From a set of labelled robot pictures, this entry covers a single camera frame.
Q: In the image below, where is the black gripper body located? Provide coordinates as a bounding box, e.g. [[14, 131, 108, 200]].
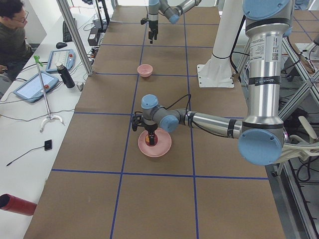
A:
[[149, 20, 158, 35], [144, 123, 157, 135]]

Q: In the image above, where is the red apple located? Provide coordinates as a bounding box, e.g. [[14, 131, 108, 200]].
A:
[[145, 135, 158, 145]]

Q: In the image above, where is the pink bowl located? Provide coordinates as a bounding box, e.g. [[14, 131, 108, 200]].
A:
[[137, 64, 153, 78]]

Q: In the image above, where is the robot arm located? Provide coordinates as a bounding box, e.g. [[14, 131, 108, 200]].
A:
[[141, 0, 202, 44], [142, 0, 293, 165]]

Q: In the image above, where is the pink plate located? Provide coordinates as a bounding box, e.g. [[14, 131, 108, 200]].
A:
[[138, 128, 172, 157]]

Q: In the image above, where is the black power adapter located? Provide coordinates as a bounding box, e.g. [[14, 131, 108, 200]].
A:
[[88, 27, 100, 46]]

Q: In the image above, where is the black keyboard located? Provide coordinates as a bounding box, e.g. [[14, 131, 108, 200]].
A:
[[62, 21, 73, 43]]

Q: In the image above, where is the far teach pendant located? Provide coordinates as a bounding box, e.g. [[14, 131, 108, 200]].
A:
[[46, 49, 76, 74]]

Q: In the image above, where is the teach pendant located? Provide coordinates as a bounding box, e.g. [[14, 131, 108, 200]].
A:
[[46, 49, 76, 74], [13, 71, 59, 103]]

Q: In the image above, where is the black computer mouse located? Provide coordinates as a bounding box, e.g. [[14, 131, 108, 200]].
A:
[[56, 42, 67, 49]]

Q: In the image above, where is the black water bottle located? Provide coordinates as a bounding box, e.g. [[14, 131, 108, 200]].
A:
[[56, 62, 75, 88]]

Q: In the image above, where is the small black device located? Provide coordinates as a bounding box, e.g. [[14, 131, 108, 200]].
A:
[[44, 139, 53, 151]]

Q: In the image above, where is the near teach pendant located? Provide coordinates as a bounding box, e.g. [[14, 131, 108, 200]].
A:
[[13, 71, 59, 103]]

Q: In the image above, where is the seated person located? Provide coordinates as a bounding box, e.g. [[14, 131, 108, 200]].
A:
[[0, 0, 34, 83]]

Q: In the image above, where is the red bottle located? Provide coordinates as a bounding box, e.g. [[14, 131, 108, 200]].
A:
[[0, 194, 37, 216]]

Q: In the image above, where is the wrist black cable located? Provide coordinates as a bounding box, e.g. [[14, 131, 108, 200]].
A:
[[164, 93, 245, 137]]

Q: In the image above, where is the white camera mast base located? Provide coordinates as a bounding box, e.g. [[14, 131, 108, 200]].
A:
[[197, 0, 245, 88]]

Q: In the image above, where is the aluminium frame post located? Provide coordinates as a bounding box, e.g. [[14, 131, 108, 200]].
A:
[[57, 0, 93, 76]]

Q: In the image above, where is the green handled grabber tool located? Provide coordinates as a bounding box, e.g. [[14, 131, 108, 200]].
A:
[[34, 55, 65, 133]]

